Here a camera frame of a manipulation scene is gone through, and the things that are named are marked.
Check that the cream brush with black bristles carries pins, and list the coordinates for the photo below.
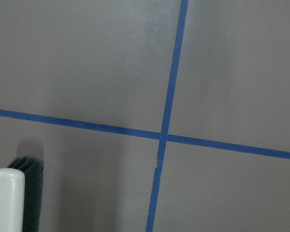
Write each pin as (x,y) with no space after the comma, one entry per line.
(21,186)

